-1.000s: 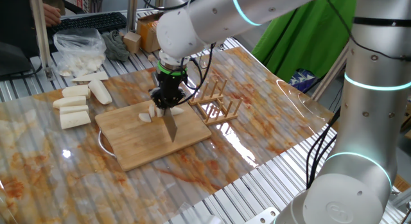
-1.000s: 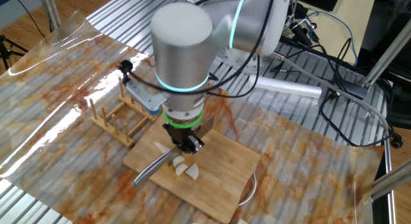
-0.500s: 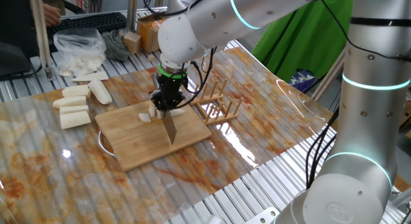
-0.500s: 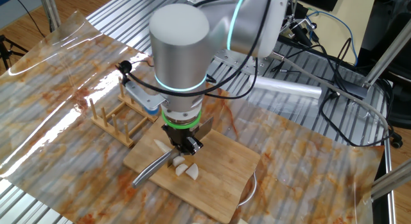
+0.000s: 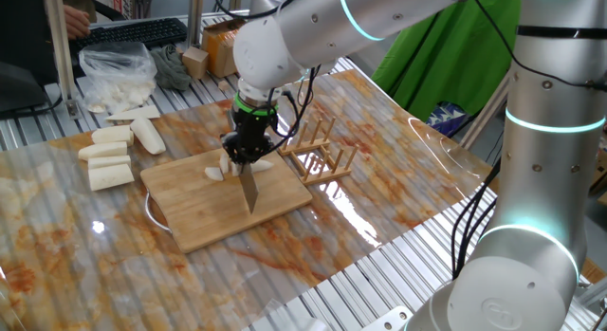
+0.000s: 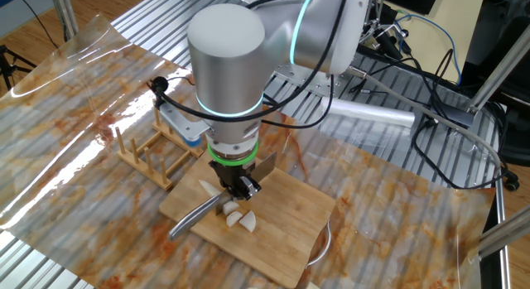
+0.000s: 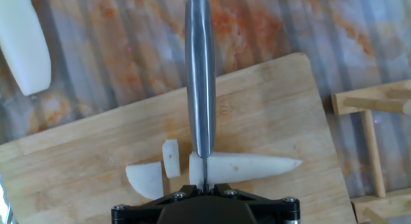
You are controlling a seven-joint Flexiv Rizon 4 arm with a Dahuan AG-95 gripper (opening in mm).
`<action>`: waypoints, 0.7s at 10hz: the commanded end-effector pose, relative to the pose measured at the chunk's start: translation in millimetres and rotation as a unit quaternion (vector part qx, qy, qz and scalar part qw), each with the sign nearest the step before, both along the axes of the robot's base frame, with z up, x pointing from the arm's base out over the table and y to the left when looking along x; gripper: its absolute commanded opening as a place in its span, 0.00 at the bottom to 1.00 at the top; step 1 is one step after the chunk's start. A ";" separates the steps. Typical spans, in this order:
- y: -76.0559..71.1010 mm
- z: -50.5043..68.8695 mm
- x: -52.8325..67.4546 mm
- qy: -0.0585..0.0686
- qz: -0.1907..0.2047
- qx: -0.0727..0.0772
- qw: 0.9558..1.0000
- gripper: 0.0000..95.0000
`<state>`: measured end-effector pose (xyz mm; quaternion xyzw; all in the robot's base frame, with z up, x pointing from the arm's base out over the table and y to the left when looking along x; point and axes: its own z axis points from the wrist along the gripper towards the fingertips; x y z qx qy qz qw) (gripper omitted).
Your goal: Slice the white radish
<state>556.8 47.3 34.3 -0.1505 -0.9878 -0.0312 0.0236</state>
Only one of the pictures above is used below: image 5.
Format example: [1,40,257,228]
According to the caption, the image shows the wooden peg rack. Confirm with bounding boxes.
[278,116,359,188]

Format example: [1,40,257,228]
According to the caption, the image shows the white radish chunk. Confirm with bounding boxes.
[78,140,128,162]
[91,124,136,147]
[87,163,136,193]
[87,155,132,171]

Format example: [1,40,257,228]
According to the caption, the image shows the flat white radish wedge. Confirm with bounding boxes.
[104,104,161,122]

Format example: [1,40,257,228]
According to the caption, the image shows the black cable bundle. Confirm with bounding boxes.
[450,157,503,280]

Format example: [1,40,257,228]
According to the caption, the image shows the clear bag of radish pieces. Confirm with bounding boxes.
[78,40,158,115]

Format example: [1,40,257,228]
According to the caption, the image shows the wooden block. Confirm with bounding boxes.
[181,46,210,81]

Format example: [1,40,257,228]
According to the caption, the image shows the aluminium frame post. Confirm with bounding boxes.
[186,0,205,47]
[459,77,512,150]
[42,0,81,120]

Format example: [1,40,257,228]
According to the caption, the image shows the marble pattern plastic sheet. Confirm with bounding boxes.
[0,67,494,331]

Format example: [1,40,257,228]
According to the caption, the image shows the black keyboard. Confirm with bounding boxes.
[69,16,189,55]

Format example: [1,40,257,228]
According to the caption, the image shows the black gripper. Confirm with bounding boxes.
[221,112,279,165]

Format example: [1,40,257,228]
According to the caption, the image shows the green fabric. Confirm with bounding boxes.
[372,0,522,123]

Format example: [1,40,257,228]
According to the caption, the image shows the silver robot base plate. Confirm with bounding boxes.
[362,305,414,331]

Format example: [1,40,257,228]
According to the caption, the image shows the steel cleaver knife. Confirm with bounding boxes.
[226,107,260,215]

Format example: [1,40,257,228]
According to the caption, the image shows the long tapered white radish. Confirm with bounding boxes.
[249,158,275,175]

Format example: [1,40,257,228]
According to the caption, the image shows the bare person hand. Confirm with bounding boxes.
[64,4,91,41]

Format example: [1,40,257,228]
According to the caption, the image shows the grey green cloth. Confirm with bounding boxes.
[150,44,193,92]

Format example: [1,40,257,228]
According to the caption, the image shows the blue white patterned item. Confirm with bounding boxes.
[426,101,469,138]

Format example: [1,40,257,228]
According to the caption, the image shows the rounded white radish piece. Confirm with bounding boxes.
[129,117,167,156]

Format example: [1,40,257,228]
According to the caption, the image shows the brown cardboard box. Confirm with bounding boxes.
[201,18,247,80]

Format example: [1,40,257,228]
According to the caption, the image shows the wooden cutting board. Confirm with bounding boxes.
[139,145,314,254]

